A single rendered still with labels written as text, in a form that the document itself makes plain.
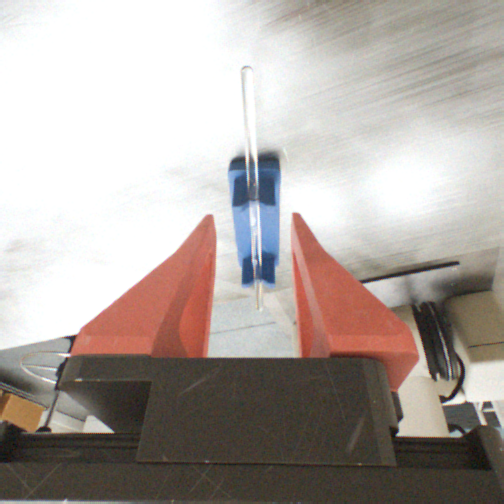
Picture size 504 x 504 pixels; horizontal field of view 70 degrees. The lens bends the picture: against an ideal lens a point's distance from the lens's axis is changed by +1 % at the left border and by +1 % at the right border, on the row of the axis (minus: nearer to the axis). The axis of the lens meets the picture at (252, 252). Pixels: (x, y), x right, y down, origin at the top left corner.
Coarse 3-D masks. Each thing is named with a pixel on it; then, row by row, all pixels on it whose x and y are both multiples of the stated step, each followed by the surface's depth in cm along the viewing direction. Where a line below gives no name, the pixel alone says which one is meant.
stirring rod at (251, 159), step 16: (256, 144) 18; (256, 160) 19; (256, 176) 20; (256, 192) 20; (256, 208) 21; (256, 224) 22; (256, 240) 24; (256, 256) 25; (256, 272) 26; (256, 288) 28; (256, 304) 30
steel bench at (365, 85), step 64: (0, 0) 17; (64, 0) 16; (128, 0) 16; (192, 0) 16; (256, 0) 16; (320, 0) 16; (384, 0) 16; (448, 0) 16; (0, 64) 19; (64, 64) 19; (128, 64) 19; (192, 64) 19; (256, 64) 18; (320, 64) 18; (384, 64) 18; (448, 64) 18; (0, 128) 21; (64, 128) 21; (128, 128) 21; (192, 128) 21; (256, 128) 21; (320, 128) 21; (384, 128) 21; (448, 128) 21; (0, 192) 25; (64, 192) 25; (128, 192) 25; (192, 192) 25; (320, 192) 25; (384, 192) 25; (448, 192) 25; (0, 256) 31; (64, 256) 31; (128, 256) 30; (384, 256) 30; (448, 256) 30; (0, 320) 39; (64, 320) 39
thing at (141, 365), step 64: (192, 256) 11; (128, 320) 9; (192, 320) 13; (64, 384) 8; (128, 384) 8; (192, 384) 7; (256, 384) 7; (320, 384) 7; (384, 384) 7; (192, 448) 7; (256, 448) 6; (320, 448) 6; (384, 448) 6
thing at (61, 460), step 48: (0, 432) 7; (48, 432) 7; (480, 432) 7; (0, 480) 6; (48, 480) 6; (96, 480) 6; (144, 480) 6; (192, 480) 6; (240, 480) 6; (288, 480) 6; (336, 480) 6; (384, 480) 6; (432, 480) 6; (480, 480) 6
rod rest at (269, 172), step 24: (240, 168) 22; (264, 168) 22; (240, 192) 22; (264, 192) 22; (240, 216) 25; (264, 216) 25; (240, 240) 27; (264, 240) 27; (240, 264) 29; (264, 264) 28
